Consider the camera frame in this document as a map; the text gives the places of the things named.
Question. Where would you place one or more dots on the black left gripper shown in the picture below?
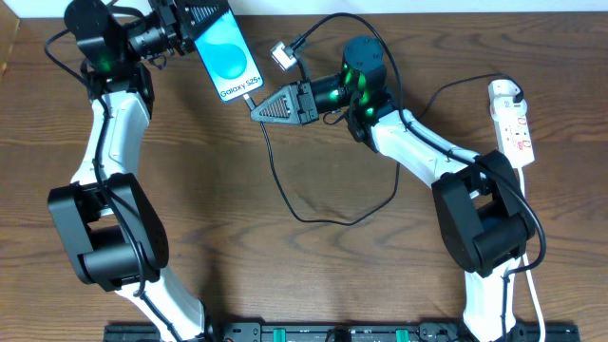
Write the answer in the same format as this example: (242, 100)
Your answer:
(171, 24)

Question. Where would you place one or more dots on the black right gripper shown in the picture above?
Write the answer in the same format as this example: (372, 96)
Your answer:
(307, 103)

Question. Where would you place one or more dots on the blue Galaxy smartphone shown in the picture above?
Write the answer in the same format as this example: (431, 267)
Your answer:
(228, 59)

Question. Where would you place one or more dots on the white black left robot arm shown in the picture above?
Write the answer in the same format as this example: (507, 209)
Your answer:
(112, 235)

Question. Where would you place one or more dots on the white USB charger plug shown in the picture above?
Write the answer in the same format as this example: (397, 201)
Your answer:
(502, 106)

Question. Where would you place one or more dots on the white power strip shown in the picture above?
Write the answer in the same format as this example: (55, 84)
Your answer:
(513, 134)

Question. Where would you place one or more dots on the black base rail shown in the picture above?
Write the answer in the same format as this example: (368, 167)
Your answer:
(426, 331)

